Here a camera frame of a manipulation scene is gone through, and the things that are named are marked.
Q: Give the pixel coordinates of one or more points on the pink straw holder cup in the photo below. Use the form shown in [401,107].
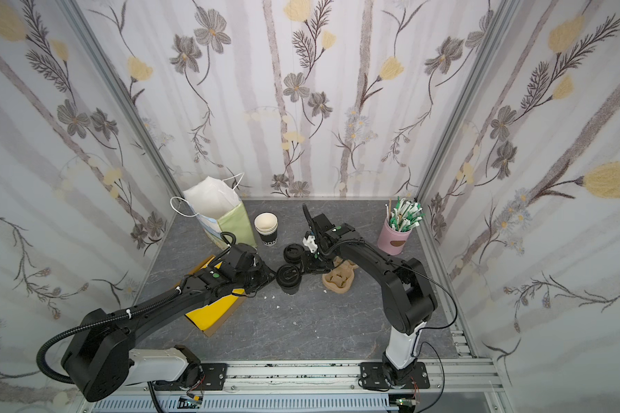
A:
[391,241]

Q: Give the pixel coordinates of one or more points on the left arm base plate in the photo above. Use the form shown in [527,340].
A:
[214,377]

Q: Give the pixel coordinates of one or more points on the yellow napkins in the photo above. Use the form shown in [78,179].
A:
[212,312]

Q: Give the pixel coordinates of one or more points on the black plastic cup lid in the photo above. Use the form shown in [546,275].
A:
[288,274]

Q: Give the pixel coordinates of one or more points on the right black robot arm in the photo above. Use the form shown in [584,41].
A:
[408,297]

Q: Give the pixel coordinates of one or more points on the green white paper bag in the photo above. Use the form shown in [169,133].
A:
[218,207]

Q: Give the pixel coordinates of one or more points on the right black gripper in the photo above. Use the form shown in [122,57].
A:
[319,227]

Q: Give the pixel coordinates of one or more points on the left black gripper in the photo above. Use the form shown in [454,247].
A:
[261,274]

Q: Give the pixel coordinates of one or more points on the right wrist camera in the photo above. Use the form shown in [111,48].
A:
[310,243]

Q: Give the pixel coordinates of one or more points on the brown pulp cup carrier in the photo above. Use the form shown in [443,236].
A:
[341,278]

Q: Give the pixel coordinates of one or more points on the black paper coffee cup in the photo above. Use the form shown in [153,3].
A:
[290,289]

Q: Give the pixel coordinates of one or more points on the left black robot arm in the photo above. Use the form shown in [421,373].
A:
[94,356]

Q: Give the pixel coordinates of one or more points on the stack of black lids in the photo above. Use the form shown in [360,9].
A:
[293,254]

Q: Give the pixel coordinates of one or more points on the green white wrapped straws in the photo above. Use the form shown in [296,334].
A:
[403,215]

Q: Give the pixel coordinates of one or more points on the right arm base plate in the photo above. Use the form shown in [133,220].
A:
[380,376]

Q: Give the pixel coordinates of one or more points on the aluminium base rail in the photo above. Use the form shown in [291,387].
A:
[457,385]

